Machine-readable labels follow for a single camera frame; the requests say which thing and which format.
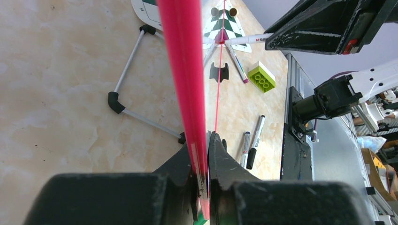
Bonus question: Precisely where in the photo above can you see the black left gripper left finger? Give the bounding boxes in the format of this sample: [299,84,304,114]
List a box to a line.
[24,145,198,225]

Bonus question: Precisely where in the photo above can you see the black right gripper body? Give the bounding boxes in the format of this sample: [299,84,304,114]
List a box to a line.
[337,0,398,55]

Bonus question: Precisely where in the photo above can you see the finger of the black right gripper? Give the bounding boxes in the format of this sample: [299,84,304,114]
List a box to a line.
[265,0,361,55]

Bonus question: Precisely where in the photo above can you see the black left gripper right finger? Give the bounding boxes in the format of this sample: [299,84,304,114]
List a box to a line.
[208,133,373,225]

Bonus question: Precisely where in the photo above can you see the red marker pen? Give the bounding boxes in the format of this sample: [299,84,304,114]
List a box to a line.
[211,33,273,45]

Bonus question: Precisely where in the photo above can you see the pink-framed whiteboard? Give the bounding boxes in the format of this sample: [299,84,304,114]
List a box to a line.
[156,0,224,220]

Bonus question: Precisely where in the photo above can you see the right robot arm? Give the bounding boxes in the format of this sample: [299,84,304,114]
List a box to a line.
[265,0,398,132]

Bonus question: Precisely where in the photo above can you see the grey whiteboard stand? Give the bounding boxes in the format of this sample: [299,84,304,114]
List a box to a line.
[107,24,186,144]

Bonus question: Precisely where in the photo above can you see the blue-capped marker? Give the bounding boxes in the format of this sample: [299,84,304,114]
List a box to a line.
[240,131,251,169]

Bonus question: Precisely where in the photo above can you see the green-capped marker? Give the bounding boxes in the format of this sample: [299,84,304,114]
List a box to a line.
[193,212,207,225]

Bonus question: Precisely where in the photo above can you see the black-capped marker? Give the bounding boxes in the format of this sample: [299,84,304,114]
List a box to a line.
[246,115,266,170]

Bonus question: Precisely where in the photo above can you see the lime green toy brick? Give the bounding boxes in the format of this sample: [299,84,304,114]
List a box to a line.
[248,61,276,93]

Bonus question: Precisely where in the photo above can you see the wooden chess piece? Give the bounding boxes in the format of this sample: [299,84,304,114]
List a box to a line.
[229,7,238,18]

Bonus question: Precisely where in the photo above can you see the purple-capped marker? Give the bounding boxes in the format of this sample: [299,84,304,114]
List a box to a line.
[226,45,249,84]

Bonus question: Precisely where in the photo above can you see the green white chessboard mat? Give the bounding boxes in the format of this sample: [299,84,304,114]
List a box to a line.
[130,0,253,53]

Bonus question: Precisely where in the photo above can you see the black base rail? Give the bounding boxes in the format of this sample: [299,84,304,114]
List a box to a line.
[280,52,316,181]

